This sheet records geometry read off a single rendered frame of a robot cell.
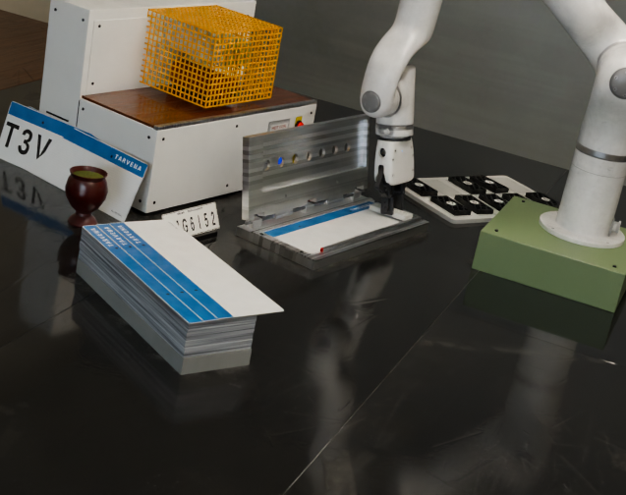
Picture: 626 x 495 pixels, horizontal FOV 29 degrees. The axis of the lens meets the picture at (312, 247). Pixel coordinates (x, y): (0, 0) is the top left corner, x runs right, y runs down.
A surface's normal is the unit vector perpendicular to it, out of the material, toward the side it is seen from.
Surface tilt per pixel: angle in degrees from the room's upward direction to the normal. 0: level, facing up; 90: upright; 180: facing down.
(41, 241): 0
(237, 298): 0
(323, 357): 0
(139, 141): 90
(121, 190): 69
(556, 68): 90
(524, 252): 90
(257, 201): 79
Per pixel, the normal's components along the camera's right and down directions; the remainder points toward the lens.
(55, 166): -0.54, -0.18
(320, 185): 0.80, 0.17
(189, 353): 0.56, 0.39
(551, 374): 0.18, -0.92
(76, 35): -0.59, 0.19
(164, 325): -0.81, 0.07
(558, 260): -0.37, 0.28
